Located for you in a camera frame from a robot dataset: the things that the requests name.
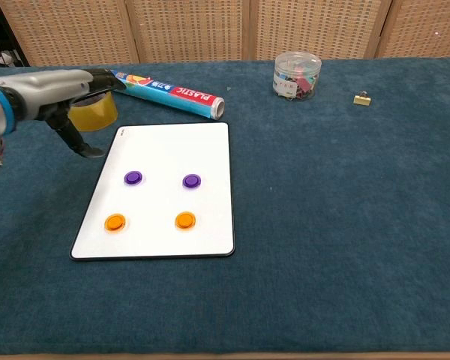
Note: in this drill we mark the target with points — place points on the wicker folding screen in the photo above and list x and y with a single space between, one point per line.
191 30

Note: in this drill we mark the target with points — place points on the clear jar of binder clips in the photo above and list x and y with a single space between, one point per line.
296 75

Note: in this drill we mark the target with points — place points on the blue plastic wrap roll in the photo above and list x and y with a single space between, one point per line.
172 95

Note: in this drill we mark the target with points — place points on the purple round magnet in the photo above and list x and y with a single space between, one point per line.
133 177
191 181

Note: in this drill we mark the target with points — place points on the blue table mat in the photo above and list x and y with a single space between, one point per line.
322 225

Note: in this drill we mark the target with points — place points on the gold binder clip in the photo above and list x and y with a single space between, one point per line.
362 99

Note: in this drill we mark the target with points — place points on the orange round magnet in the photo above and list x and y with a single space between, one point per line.
185 221
115 222

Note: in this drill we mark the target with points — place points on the yellow clear tape roll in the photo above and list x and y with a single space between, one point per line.
97 114

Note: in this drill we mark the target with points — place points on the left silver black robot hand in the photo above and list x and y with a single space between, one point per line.
48 88

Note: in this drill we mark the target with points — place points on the white rectangular board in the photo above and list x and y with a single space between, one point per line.
157 150

